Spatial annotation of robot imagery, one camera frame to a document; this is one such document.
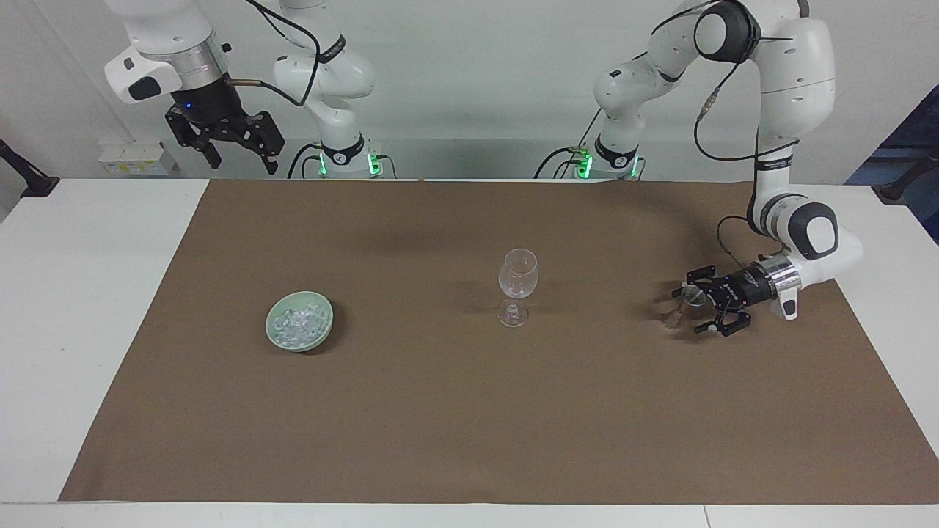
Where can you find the white box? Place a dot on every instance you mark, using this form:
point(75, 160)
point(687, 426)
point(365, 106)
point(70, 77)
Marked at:
point(136, 158)

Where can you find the clear wine glass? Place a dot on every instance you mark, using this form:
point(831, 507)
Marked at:
point(518, 275)

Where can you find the black stand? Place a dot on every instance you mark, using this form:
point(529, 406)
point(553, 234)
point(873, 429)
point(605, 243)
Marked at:
point(899, 187)
point(29, 180)

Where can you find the small clear glass cup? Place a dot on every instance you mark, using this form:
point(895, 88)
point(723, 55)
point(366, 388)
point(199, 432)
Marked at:
point(688, 299)

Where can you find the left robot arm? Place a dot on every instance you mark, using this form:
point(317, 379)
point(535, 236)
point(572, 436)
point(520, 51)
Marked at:
point(796, 81)

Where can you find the pale green bowl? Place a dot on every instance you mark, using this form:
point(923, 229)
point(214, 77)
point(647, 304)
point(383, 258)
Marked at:
point(282, 342)

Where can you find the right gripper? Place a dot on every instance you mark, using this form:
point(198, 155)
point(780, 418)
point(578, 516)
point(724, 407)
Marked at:
point(209, 106)

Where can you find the clear ice cubes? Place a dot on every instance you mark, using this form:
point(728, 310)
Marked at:
point(297, 323)

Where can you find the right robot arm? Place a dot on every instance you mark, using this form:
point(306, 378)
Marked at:
point(334, 70)

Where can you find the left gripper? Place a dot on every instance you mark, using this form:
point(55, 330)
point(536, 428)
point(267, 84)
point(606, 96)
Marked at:
point(747, 290)

